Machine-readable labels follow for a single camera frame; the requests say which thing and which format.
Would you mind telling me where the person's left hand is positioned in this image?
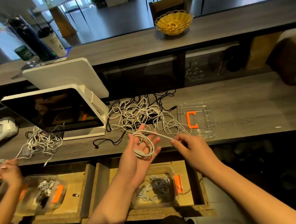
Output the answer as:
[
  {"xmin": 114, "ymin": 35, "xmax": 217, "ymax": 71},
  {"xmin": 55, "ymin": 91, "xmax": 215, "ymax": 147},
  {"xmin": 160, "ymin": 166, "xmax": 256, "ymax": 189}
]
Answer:
[{"xmin": 114, "ymin": 122, "xmax": 165, "ymax": 190}]

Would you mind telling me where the person's right hand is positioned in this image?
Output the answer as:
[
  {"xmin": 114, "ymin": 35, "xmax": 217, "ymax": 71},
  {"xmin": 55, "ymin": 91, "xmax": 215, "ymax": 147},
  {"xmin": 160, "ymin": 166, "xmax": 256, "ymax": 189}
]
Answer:
[{"xmin": 170, "ymin": 131, "xmax": 224, "ymax": 178}]

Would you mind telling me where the clear container drawer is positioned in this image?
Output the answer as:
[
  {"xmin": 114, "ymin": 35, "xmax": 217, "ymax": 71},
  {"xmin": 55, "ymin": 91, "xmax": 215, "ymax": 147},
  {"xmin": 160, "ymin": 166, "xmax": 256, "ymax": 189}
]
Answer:
[
  {"xmin": 129, "ymin": 164, "xmax": 186, "ymax": 210},
  {"xmin": 13, "ymin": 172, "xmax": 70, "ymax": 217}
]

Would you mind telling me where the person's right forearm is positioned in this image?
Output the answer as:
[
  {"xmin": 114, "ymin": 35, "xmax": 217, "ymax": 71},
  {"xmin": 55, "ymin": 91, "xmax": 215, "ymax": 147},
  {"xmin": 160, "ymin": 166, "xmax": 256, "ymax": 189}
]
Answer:
[{"xmin": 205, "ymin": 156, "xmax": 296, "ymax": 224}]

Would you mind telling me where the person's left forearm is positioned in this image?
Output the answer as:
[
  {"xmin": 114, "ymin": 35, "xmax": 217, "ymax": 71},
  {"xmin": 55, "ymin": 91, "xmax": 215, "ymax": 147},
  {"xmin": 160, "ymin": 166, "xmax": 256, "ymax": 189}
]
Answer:
[{"xmin": 72, "ymin": 174, "xmax": 152, "ymax": 224}]

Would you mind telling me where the brown cardboard box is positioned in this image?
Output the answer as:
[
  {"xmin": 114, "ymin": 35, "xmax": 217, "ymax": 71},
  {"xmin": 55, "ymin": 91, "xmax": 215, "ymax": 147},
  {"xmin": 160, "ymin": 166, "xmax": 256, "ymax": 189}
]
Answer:
[{"xmin": 277, "ymin": 35, "xmax": 296, "ymax": 87}]

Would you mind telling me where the wooden drawer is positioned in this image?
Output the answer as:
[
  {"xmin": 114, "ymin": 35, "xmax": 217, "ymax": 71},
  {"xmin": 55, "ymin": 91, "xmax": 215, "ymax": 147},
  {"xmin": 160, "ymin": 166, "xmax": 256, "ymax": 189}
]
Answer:
[
  {"xmin": 78, "ymin": 149, "xmax": 214, "ymax": 224},
  {"xmin": 5, "ymin": 161, "xmax": 100, "ymax": 224}
]

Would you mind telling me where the white touchscreen monitor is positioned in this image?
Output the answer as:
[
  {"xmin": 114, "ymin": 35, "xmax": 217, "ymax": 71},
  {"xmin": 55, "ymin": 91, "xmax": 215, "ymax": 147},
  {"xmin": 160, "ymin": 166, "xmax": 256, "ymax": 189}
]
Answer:
[{"xmin": 0, "ymin": 82, "xmax": 111, "ymax": 146}]

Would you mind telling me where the white customer display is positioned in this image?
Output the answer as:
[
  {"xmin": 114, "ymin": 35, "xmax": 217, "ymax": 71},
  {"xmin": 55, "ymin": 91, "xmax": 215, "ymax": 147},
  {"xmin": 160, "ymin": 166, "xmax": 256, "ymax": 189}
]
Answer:
[{"xmin": 21, "ymin": 55, "xmax": 109, "ymax": 104}]

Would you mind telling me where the grey wooden bar counter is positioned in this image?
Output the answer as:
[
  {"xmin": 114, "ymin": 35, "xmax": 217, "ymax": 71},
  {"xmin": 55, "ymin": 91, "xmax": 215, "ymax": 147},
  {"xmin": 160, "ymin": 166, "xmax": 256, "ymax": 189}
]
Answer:
[{"xmin": 0, "ymin": 0, "xmax": 296, "ymax": 89}]

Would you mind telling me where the flat cardboard sheet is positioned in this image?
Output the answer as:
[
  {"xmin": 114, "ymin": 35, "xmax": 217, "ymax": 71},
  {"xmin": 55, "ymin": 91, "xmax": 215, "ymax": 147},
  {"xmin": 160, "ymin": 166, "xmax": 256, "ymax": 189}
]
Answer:
[{"xmin": 244, "ymin": 31, "xmax": 284, "ymax": 70}]

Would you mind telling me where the blue white notebook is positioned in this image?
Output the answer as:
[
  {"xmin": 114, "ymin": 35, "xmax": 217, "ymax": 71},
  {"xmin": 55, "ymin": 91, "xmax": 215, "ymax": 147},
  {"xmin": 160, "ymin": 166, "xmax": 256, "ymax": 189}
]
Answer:
[{"xmin": 53, "ymin": 48, "xmax": 73, "ymax": 62}]

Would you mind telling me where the yellow woven basket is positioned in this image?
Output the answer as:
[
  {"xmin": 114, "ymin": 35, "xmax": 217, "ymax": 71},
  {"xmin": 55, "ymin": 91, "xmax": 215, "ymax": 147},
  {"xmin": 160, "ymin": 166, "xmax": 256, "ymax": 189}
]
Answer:
[{"xmin": 154, "ymin": 9, "xmax": 195, "ymax": 37}]

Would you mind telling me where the white headset device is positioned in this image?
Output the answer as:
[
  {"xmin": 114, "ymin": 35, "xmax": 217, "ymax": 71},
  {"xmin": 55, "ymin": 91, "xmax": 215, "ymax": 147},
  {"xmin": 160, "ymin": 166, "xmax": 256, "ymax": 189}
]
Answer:
[{"xmin": 0, "ymin": 117, "xmax": 20, "ymax": 152}]

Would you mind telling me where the white paper coffee cup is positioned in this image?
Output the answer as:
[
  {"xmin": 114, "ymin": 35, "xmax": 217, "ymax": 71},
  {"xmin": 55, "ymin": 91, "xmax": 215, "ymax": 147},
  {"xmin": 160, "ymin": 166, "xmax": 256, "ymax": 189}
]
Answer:
[{"xmin": 37, "ymin": 26, "xmax": 67, "ymax": 59}]

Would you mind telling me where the brown wooden chair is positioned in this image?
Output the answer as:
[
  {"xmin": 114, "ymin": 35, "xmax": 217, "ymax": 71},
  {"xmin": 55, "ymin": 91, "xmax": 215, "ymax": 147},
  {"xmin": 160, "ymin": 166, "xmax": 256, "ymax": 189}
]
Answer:
[{"xmin": 149, "ymin": 0, "xmax": 189, "ymax": 25}]

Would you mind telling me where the clear plastic water bottle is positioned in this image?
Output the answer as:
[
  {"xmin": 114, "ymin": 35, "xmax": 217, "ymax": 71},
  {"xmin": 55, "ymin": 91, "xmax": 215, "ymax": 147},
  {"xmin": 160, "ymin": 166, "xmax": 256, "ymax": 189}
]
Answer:
[{"xmin": 11, "ymin": 28, "xmax": 40, "ymax": 66}]

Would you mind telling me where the black thermos bottle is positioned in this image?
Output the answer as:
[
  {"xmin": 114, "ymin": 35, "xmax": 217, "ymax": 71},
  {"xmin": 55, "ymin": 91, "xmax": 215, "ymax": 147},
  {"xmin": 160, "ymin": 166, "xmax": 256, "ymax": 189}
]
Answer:
[{"xmin": 7, "ymin": 14, "xmax": 56, "ymax": 64}]

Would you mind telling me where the round wooden table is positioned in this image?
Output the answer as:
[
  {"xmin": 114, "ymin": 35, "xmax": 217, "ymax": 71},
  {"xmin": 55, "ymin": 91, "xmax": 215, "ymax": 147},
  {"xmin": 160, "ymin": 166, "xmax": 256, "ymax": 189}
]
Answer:
[{"xmin": 31, "ymin": 0, "xmax": 78, "ymax": 41}]

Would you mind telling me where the clear lid orange handle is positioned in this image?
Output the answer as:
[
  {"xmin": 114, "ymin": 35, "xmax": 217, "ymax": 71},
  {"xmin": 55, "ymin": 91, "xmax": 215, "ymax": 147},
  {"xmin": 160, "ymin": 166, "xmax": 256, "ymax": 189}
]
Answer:
[{"xmin": 177, "ymin": 101, "xmax": 217, "ymax": 141}]

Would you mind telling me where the bundle of black cables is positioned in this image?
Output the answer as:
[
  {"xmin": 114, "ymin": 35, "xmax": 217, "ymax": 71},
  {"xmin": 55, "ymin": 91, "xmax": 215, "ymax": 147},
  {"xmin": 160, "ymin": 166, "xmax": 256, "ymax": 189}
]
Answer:
[{"xmin": 147, "ymin": 90, "xmax": 179, "ymax": 114}]

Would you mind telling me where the black coiled cable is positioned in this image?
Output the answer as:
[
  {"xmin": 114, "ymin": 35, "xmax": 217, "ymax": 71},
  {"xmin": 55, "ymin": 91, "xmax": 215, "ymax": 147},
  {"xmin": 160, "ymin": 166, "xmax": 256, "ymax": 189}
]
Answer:
[{"xmin": 35, "ymin": 196, "xmax": 50, "ymax": 208}]

